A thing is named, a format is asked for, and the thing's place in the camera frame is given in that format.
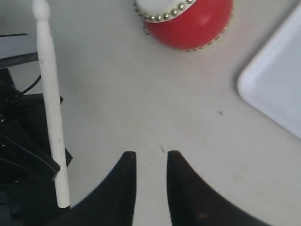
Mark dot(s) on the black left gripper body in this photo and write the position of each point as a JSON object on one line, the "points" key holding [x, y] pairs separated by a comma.
{"points": [[27, 169]]}

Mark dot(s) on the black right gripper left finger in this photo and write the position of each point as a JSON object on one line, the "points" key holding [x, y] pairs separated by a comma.
{"points": [[112, 203]]}

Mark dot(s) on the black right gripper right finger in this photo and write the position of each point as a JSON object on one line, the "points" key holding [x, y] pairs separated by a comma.
{"points": [[192, 202]]}

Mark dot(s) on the white plastic tray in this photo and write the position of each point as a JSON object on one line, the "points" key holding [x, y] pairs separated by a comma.
{"points": [[271, 82]]}

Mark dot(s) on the small red drum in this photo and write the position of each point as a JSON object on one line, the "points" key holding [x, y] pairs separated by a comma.
{"points": [[185, 25]]}

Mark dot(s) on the white drumstick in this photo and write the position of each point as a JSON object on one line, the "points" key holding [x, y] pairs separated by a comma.
{"points": [[48, 69]]}

